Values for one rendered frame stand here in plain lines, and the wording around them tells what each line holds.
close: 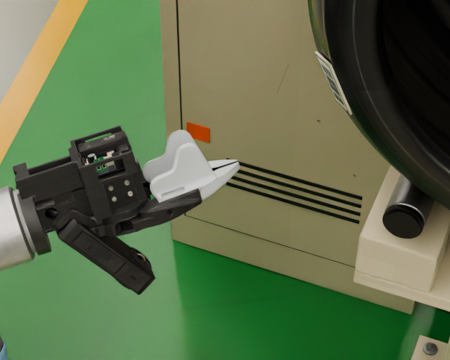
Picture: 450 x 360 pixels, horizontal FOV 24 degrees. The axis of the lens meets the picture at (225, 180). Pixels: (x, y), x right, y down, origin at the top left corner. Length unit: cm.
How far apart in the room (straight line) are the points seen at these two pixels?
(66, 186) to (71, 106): 168
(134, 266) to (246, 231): 116
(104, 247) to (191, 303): 119
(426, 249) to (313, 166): 85
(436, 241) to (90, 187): 40
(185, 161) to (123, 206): 7
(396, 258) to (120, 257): 32
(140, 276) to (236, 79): 92
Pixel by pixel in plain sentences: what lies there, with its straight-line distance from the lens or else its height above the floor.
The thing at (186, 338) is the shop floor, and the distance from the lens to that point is 213.
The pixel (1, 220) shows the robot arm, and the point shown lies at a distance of 98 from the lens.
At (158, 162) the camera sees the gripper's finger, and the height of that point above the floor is 100.
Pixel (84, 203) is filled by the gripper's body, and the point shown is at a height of 100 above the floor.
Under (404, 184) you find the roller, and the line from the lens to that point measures 114.
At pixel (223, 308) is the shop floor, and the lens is 218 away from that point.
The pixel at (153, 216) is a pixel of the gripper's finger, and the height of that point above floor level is 100.
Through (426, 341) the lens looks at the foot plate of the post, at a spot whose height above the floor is 1.
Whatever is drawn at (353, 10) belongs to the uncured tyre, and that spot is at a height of 116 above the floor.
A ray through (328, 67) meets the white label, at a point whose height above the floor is 108.
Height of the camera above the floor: 171
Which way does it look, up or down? 44 degrees down
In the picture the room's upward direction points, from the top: straight up
